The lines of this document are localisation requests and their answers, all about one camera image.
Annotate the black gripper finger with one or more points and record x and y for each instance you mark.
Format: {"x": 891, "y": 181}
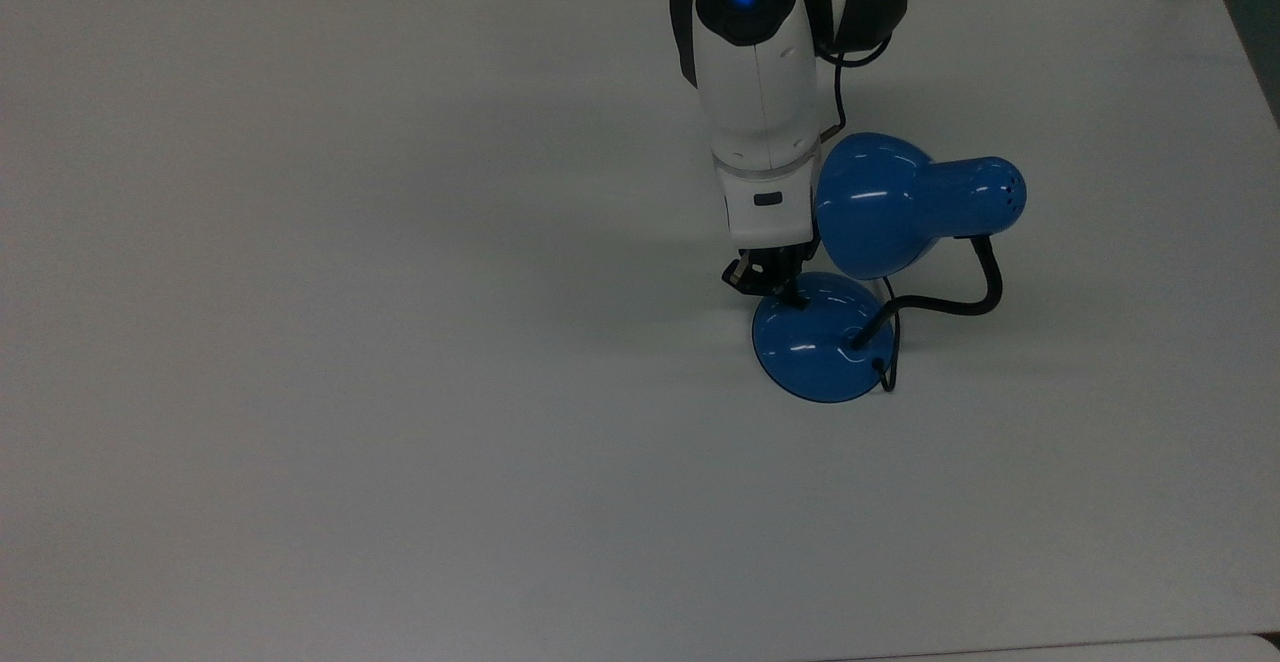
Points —
{"x": 741, "y": 277}
{"x": 790, "y": 277}

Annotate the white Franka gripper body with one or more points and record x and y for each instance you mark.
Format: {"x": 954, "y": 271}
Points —
{"x": 768, "y": 207}

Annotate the blue gooseneck desk lamp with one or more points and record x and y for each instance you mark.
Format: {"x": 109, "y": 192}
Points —
{"x": 880, "y": 204}

